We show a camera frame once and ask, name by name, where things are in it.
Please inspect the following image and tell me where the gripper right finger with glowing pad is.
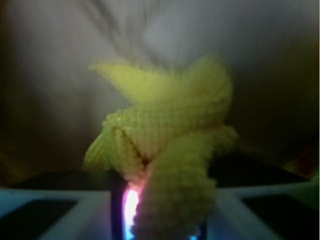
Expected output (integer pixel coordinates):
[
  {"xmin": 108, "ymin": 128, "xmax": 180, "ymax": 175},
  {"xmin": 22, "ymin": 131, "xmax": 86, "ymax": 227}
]
[{"xmin": 197, "ymin": 164, "xmax": 320, "ymax": 240}]

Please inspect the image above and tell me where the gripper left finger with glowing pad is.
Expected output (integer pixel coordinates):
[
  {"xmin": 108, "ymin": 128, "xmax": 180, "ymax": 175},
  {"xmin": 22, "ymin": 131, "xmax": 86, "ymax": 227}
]
[{"xmin": 0, "ymin": 170, "xmax": 138, "ymax": 240}]

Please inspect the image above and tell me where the yellow knitted cloth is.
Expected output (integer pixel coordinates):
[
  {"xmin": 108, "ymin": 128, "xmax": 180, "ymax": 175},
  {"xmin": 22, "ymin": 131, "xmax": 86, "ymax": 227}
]
[{"xmin": 83, "ymin": 56, "xmax": 239, "ymax": 240}]

